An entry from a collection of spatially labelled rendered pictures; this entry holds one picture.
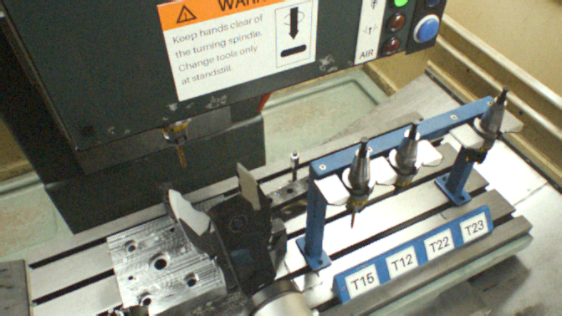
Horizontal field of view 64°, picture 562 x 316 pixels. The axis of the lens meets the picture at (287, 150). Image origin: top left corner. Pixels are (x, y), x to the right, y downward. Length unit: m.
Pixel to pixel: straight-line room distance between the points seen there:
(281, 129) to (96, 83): 1.48
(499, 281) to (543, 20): 0.72
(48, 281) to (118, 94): 0.85
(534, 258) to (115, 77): 1.25
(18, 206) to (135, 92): 1.46
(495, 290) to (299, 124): 0.97
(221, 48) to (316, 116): 1.51
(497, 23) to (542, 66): 0.19
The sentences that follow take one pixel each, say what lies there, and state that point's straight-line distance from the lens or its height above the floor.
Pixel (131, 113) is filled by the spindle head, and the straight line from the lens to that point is 0.47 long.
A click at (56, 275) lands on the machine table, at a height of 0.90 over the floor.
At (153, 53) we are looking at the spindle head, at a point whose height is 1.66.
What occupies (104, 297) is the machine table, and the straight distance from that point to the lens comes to 1.18.
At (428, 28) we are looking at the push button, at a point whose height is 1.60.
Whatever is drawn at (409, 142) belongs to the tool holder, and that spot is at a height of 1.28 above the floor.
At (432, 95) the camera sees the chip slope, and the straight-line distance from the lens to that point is 1.73.
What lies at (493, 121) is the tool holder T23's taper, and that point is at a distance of 1.03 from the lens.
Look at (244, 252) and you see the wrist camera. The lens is 0.52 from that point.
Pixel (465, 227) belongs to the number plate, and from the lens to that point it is 1.22.
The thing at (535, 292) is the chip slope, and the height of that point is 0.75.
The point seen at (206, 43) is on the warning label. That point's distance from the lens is 0.44.
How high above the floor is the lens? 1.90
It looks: 47 degrees down
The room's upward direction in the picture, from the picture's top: straight up
